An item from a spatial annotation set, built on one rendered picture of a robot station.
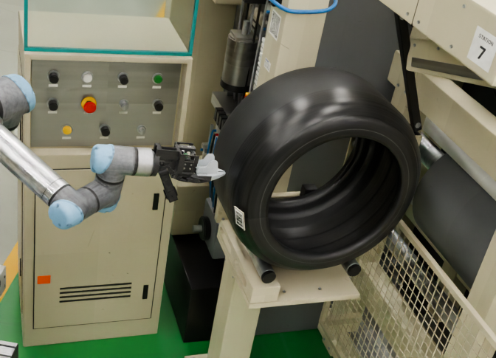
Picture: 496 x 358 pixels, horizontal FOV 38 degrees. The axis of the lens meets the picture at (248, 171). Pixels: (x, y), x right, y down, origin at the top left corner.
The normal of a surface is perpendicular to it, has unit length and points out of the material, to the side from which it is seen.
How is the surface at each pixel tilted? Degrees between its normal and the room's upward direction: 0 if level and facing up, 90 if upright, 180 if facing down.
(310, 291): 0
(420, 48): 90
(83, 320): 90
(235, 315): 90
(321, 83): 10
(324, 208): 45
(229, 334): 90
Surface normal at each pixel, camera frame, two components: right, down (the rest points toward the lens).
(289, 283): 0.16, -0.85
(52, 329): 0.30, 0.53
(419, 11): -0.94, 0.02
